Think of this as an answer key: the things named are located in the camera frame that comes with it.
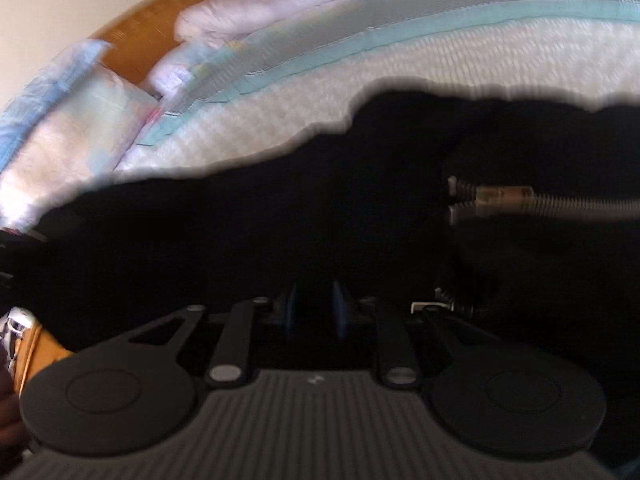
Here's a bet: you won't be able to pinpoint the teal patterned quilt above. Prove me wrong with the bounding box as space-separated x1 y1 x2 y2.
115 0 640 183

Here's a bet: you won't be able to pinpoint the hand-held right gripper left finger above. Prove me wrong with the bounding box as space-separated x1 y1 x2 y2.
127 282 301 390

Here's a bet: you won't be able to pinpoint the white folded duvet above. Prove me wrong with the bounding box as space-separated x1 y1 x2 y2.
149 0 640 97

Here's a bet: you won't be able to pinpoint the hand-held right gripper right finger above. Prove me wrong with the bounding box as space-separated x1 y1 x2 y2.
330 280 483 390

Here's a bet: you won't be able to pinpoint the pale floral pillow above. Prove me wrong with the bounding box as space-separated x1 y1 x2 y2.
0 40 162 233

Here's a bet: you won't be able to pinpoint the wooden headboard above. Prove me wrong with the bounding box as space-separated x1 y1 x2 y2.
87 0 222 97

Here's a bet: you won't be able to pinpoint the orange and white object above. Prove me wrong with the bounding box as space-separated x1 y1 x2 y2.
0 307 77 403

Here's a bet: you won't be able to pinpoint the black pants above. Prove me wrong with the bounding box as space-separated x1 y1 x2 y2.
0 87 640 466

